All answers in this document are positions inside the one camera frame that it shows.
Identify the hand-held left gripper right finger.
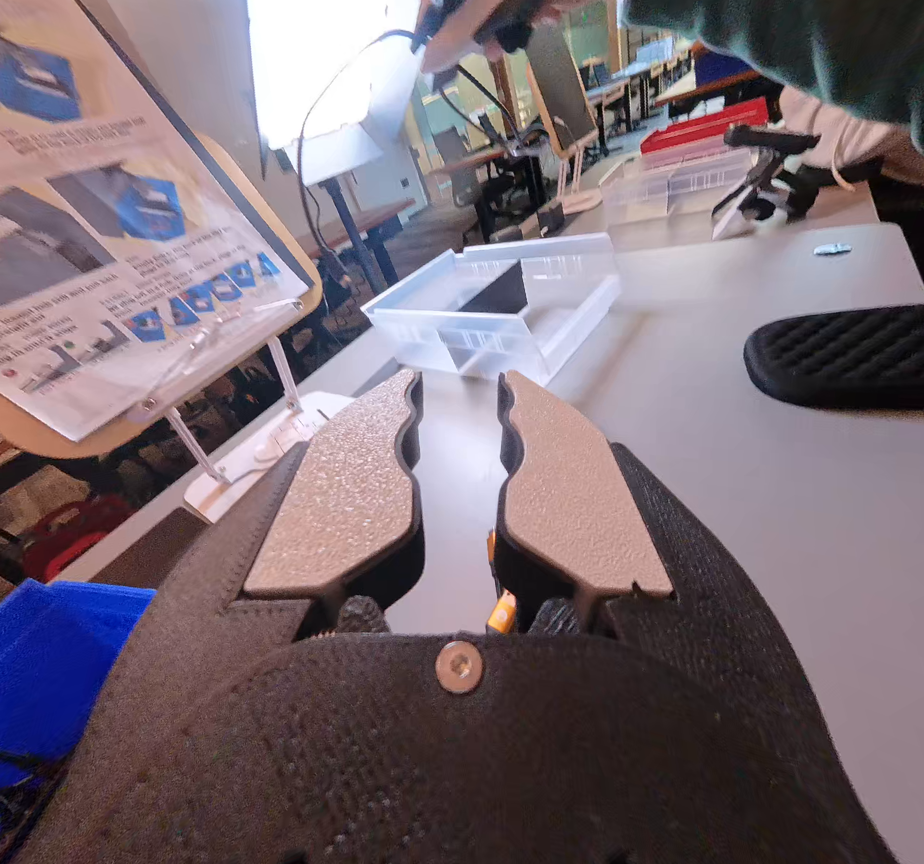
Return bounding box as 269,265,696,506
497,369,676,627

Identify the black chair armrest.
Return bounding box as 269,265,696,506
744,304,924,413

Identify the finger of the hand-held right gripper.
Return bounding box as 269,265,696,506
421,0,518,76

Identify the black divider of clear bin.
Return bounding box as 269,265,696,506
462,261,531,316

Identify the red handled crate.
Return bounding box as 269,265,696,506
22,496,134,583

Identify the brown office desk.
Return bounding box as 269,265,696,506
303,198,416,287

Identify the clear plastic bin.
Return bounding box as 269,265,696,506
361,232,622,385
599,149,759,226

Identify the thin black cable with strap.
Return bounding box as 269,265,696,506
297,28,522,284

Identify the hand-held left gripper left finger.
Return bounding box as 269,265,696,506
244,369,425,616

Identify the white tilted panel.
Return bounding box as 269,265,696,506
244,0,427,186

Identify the blue plastic bin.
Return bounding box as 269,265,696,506
0,579,156,789

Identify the red plastic bin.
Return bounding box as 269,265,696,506
641,99,770,154

